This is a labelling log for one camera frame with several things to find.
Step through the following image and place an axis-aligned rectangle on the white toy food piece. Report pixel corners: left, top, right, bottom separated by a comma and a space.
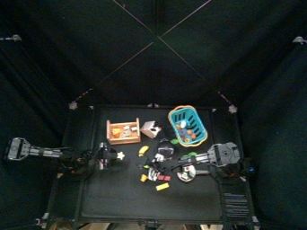
122, 125, 139, 138

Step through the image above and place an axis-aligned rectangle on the silver toy pot with handle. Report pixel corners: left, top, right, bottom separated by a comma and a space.
177, 165, 211, 183

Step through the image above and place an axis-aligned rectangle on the white printed label sticker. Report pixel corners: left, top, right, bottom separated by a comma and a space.
223, 192, 250, 218

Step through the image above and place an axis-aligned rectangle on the yellow toy banana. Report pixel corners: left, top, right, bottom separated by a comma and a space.
138, 145, 150, 157

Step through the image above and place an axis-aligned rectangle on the white pink toy box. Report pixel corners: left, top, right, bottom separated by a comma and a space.
139, 120, 163, 139

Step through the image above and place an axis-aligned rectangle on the teal basket with orange rim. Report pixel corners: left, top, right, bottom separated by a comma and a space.
167, 104, 210, 148

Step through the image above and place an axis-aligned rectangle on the yellow toy cheese block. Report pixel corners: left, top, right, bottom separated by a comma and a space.
155, 182, 171, 192

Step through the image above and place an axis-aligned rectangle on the wooden toy crate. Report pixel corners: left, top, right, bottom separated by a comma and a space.
106, 118, 143, 146

